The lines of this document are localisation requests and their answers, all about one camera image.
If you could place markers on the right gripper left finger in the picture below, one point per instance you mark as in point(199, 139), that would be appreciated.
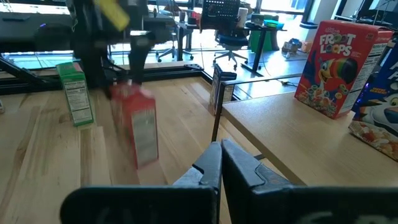
point(199, 199)

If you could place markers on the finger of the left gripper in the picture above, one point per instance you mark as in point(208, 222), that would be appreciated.
point(142, 73)
point(134, 73)

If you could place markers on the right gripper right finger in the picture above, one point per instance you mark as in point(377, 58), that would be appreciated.
point(280, 205)

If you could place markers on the red Froot Loops cereal box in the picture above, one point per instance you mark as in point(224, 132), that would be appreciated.
point(326, 77)
point(136, 130)

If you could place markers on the green Apple Jacks cereal box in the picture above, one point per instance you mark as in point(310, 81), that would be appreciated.
point(77, 102)

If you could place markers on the blue Frosted Flakes cereal box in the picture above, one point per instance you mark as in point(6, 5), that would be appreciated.
point(214, 84)
point(382, 109)

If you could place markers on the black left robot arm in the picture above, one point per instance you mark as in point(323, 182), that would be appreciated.
point(88, 46)

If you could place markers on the black-framed wooden-top shelf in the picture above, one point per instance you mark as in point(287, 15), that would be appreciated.
point(280, 133)

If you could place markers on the teal flat stack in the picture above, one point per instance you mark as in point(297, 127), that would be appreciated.
point(273, 24)

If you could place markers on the grey star-base office chair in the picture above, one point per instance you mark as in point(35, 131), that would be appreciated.
point(172, 48)

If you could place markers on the red mug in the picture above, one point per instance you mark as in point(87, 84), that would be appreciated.
point(196, 17)

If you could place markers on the mesh-back blue-seat office chair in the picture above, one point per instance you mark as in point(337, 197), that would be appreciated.
point(231, 40)

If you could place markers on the white paper roll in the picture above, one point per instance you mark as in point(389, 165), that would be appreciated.
point(242, 17)

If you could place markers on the black office desk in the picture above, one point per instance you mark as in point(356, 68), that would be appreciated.
point(258, 46)

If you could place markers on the green container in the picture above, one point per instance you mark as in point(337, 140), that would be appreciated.
point(269, 42)

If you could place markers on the black-framed large window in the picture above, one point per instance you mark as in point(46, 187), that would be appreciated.
point(280, 6)

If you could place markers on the orange box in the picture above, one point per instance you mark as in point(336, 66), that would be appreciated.
point(305, 46)

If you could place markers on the black metal rig frame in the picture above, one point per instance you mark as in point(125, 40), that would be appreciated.
point(168, 73)

